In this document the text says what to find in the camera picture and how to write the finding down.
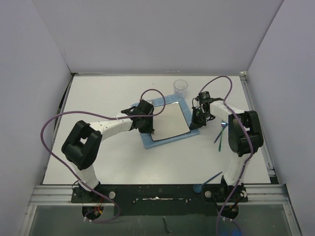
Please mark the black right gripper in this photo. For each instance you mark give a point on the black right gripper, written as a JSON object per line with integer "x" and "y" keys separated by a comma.
{"x": 195, "y": 123}

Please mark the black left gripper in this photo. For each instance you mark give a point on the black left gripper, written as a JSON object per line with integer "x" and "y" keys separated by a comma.
{"x": 149, "y": 130}

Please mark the blue grid placemat cloth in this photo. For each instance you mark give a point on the blue grid placemat cloth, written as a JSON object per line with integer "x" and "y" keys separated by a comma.
{"x": 147, "y": 139}

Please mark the square white plate dark rim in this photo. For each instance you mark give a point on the square white plate dark rim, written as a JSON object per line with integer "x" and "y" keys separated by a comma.
{"x": 170, "y": 123}

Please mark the clear drinking glass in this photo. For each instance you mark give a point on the clear drinking glass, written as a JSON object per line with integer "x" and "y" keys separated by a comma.
{"x": 180, "y": 88}

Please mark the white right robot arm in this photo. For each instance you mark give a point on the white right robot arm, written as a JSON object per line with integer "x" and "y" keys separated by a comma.
{"x": 244, "y": 132}

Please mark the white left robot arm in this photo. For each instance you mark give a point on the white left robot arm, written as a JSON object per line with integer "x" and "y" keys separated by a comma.
{"x": 82, "y": 144}

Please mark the dark blue knife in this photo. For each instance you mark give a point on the dark blue knife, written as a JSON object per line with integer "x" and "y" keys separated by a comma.
{"x": 219, "y": 135}

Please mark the blue plastic spoon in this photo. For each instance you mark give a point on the blue plastic spoon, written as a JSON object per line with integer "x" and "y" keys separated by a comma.
{"x": 197, "y": 188}

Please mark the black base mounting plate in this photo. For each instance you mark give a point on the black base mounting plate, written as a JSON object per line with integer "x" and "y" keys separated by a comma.
{"x": 160, "y": 200}

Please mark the aluminium table frame rail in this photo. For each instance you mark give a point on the aluminium table frame rail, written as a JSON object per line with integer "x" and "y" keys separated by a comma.
{"x": 275, "y": 193}

